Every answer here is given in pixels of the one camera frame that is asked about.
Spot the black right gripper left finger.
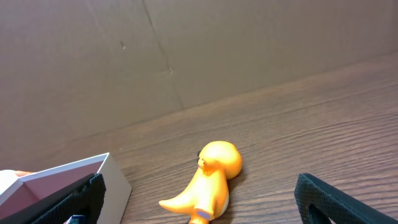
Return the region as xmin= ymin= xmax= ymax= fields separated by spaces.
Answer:
xmin=1 ymin=174 xmax=106 ymax=224

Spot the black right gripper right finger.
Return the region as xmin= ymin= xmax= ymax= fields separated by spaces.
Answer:
xmin=294 ymin=173 xmax=397 ymax=224

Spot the white box with pink interior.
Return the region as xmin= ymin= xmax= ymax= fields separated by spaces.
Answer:
xmin=1 ymin=153 xmax=132 ymax=223

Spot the orange dinosaur toy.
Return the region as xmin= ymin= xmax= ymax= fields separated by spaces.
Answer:
xmin=159 ymin=141 xmax=243 ymax=224

